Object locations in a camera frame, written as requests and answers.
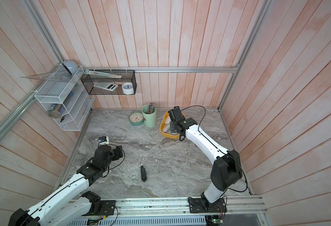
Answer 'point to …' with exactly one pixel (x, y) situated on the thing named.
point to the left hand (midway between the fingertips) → (116, 149)
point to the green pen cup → (150, 119)
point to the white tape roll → (127, 88)
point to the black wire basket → (110, 82)
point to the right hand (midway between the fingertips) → (177, 124)
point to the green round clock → (136, 118)
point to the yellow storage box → (165, 128)
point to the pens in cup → (151, 106)
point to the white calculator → (109, 86)
